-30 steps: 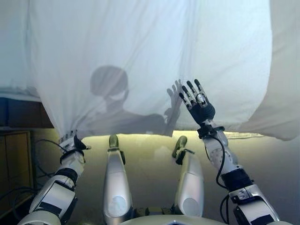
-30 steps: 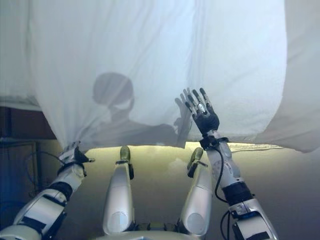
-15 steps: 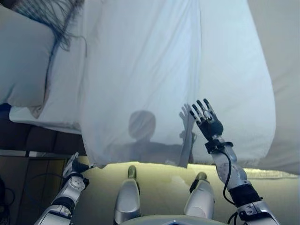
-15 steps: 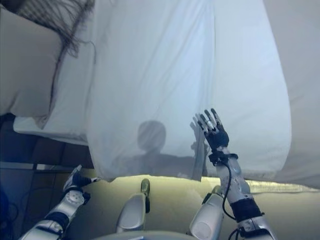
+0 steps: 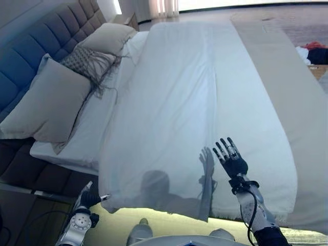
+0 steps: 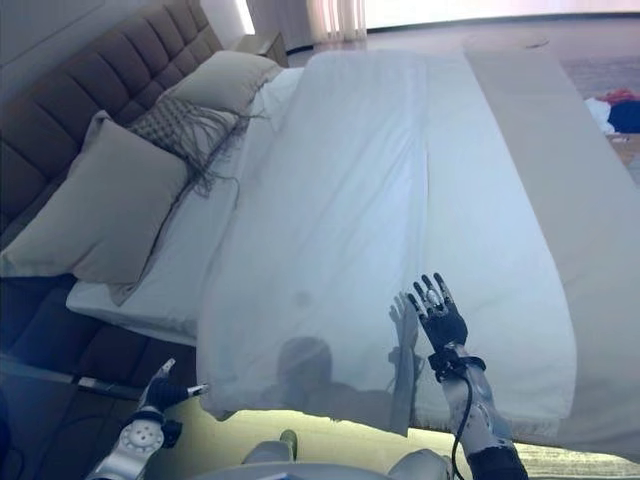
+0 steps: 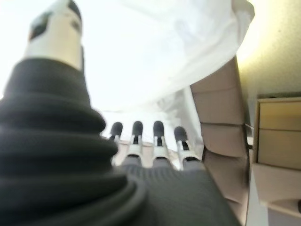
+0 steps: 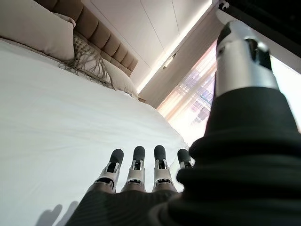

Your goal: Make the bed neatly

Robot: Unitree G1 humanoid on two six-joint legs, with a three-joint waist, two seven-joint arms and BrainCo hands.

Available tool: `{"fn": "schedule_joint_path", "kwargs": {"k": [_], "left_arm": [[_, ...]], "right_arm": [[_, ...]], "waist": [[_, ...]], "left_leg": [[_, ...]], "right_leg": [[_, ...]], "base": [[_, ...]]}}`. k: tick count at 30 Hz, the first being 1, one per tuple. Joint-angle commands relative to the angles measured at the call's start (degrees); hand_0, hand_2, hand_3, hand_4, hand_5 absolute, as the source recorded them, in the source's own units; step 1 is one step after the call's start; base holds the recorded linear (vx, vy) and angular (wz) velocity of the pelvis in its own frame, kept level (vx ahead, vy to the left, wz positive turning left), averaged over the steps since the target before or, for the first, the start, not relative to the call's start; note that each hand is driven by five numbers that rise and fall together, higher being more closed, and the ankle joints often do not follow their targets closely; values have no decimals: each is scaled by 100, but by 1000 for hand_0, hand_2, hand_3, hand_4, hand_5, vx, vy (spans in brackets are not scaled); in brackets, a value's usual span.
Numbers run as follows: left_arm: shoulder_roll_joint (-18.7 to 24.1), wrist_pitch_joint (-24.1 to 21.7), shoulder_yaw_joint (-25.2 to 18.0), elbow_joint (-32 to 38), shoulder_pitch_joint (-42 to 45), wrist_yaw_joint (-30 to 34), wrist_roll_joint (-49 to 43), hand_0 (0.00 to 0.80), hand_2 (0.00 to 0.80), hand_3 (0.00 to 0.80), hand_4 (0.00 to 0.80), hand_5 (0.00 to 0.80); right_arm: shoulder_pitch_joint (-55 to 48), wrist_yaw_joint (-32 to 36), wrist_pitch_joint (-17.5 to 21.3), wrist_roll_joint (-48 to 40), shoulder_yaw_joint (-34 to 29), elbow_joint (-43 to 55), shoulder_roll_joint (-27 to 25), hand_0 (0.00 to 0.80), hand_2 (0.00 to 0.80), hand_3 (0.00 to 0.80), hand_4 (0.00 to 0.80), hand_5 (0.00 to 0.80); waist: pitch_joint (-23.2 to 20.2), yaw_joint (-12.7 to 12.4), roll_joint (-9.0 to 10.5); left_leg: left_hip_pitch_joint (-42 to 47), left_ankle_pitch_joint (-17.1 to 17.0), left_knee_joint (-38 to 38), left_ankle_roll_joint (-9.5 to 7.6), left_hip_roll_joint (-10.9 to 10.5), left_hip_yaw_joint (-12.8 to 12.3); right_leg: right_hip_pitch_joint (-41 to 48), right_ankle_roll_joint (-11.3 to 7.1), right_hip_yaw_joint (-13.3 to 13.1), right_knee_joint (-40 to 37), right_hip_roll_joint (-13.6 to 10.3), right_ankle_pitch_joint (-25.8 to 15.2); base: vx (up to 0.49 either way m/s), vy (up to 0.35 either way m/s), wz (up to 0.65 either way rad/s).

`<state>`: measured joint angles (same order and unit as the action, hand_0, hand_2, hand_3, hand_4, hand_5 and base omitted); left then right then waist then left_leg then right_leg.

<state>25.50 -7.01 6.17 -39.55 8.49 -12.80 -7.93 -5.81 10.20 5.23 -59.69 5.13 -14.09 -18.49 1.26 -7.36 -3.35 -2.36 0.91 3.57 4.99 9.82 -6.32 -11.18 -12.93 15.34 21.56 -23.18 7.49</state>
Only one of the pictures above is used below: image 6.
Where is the black garment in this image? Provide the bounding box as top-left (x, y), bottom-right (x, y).
top-left (607, 102), bottom-right (640, 135)

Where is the woven fringed cushion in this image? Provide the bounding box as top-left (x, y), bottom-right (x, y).
top-left (127, 94), bottom-right (271, 199)

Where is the silver metal bar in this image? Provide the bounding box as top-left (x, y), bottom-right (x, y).
top-left (0, 352), bottom-right (142, 401)

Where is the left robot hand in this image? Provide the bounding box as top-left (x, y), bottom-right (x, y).
top-left (133, 356), bottom-right (210, 416)

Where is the white garment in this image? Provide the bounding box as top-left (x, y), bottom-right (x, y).
top-left (583, 97), bottom-right (614, 134)

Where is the sheer curtain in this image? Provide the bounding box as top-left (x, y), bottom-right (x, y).
top-left (304, 0), bottom-right (369, 44)

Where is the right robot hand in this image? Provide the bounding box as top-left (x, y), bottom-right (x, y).
top-left (407, 271), bottom-right (471, 359)

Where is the wooden nightstand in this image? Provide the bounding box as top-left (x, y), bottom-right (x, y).
top-left (234, 30), bottom-right (289, 69)

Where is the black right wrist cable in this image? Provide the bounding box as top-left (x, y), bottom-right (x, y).
top-left (449, 367), bottom-right (477, 480)

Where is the wooden bedside table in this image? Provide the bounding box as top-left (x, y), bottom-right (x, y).
top-left (0, 389), bottom-right (146, 480)

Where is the white bed sheet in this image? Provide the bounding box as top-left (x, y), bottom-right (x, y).
top-left (66, 67), bottom-right (306, 346)

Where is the white duvet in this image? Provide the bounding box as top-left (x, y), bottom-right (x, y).
top-left (197, 49), bottom-right (576, 424)

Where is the brown tufted headboard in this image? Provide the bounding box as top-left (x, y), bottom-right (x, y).
top-left (0, 0), bottom-right (224, 236)

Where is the beige pillow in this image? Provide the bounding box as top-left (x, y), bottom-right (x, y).
top-left (0, 110), bottom-right (189, 306)
top-left (167, 49), bottom-right (284, 121)

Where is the brown upholstered bed frame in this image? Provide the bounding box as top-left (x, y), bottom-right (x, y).
top-left (0, 234), bottom-right (201, 401)

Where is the right robot leg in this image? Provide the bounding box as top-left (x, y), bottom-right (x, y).
top-left (389, 447), bottom-right (451, 480)

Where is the beige bed runner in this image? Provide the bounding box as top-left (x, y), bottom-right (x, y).
top-left (462, 42), bottom-right (640, 449)

